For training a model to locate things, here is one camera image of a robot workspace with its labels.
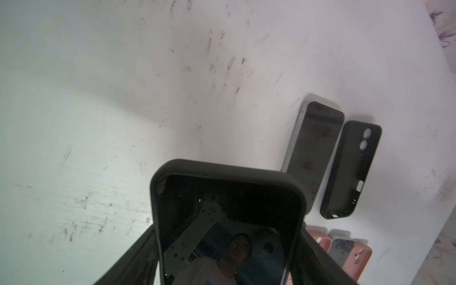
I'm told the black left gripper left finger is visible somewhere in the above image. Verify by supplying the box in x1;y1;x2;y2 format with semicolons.
95;224;159;285

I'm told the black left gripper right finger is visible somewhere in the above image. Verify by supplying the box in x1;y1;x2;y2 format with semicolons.
289;228;357;285

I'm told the pink phone case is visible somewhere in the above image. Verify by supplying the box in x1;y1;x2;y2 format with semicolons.
342;243;373;282
308;230;332;253

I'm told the black phone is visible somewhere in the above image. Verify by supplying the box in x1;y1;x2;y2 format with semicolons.
281;101;344;213
150;159;306;285

